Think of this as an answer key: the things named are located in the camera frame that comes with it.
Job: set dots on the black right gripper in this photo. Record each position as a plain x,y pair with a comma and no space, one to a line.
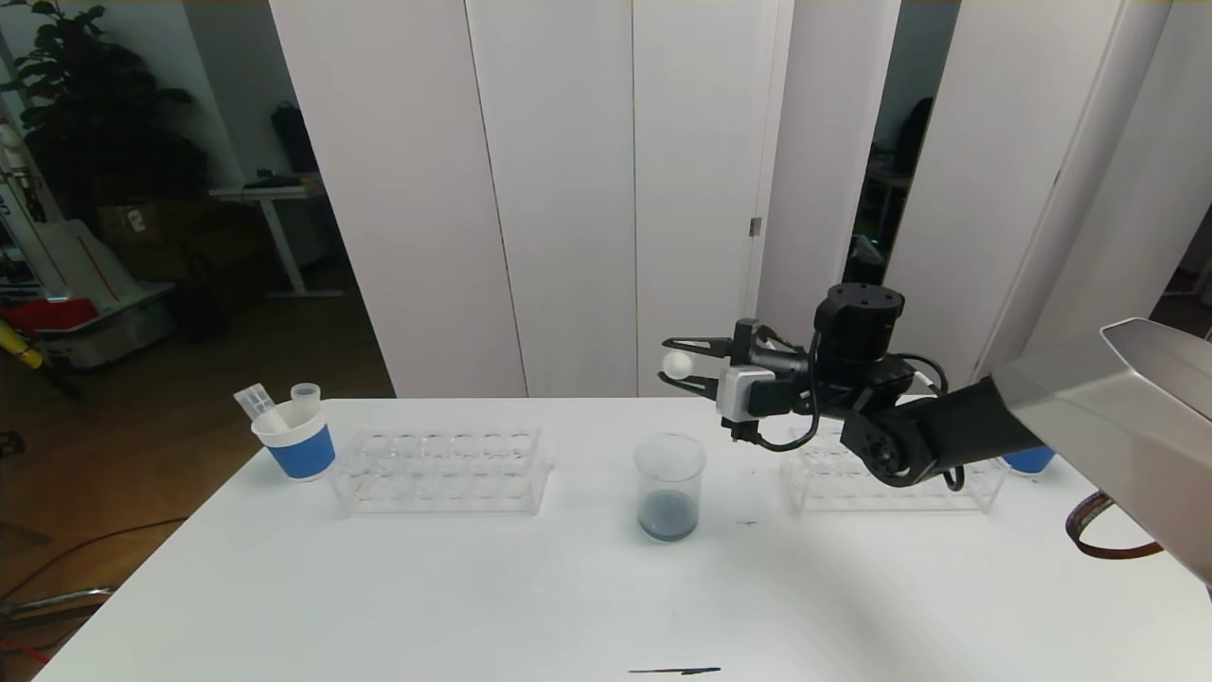
744,352

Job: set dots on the test tube with white pigment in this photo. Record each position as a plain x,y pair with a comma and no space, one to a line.
677,365

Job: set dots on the test tube with blue pigment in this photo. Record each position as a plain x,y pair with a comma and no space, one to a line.
306,394

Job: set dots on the test tube with red pigment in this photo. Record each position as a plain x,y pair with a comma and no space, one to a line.
256,403

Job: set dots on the black and silver right robot arm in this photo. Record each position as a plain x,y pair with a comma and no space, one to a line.
994,417

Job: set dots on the clear glass beaker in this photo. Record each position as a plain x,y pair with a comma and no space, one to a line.
668,497

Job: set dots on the clear acrylic test tube rack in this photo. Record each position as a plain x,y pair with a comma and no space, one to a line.
833,483
445,474

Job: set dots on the blue and white cup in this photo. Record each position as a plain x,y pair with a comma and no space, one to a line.
303,452
1030,460

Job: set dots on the white standing desk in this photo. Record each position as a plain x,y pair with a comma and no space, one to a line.
275,194

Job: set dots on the black backpack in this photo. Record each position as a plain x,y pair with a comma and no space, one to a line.
294,137

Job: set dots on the black bin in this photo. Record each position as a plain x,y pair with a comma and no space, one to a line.
201,313

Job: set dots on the white machine base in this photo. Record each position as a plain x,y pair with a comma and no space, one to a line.
114,336

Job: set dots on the brown cardboard box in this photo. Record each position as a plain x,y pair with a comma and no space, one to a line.
128,225

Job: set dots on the white leaning board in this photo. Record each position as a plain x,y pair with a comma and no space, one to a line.
80,265

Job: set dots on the dark green potted plant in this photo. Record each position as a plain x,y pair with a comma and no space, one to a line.
95,114

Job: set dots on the yellow tool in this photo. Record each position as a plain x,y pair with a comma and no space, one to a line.
19,349

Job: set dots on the metal chair leg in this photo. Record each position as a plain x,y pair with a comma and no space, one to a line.
57,601

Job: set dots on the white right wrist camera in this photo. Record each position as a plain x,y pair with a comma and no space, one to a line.
744,393

